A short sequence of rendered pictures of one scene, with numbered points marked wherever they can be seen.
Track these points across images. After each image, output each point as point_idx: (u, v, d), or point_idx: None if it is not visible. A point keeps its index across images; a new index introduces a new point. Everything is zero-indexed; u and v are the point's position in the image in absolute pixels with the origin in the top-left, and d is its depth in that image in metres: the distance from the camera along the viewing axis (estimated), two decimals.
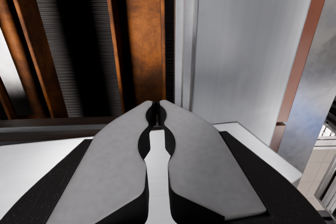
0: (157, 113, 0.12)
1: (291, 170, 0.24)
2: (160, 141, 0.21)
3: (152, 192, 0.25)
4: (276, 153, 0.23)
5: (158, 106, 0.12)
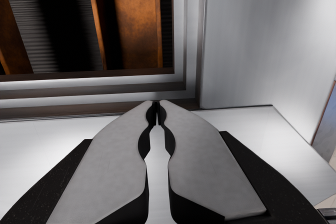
0: (157, 113, 0.12)
1: (334, 179, 0.18)
2: (157, 130, 0.14)
3: None
4: (319, 154, 0.16)
5: (158, 106, 0.12)
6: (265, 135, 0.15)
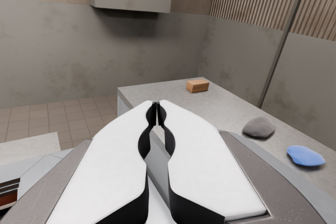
0: (157, 113, 0.12)
1: None
2: None
3: None
4: None
5: (158, 106, 0.12)
6: None
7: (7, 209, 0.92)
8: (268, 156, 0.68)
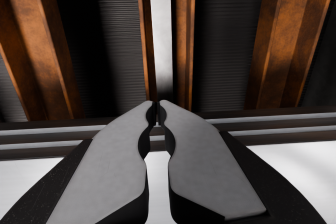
0: (157, 113, 0.12)
1: None
2: None
3: None
4: None
5: (158, 106, 0.12)
6: None
7: None
8: None
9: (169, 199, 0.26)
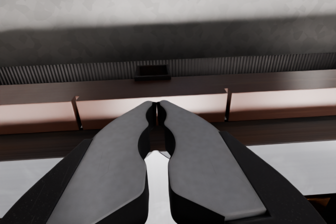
0: (157, 113, 0.12)
1: (147, 162, 0.22)
2: None
3: None
4: None
5: (158, 106, 0.12)
6: None
7: None
8: None
9: None
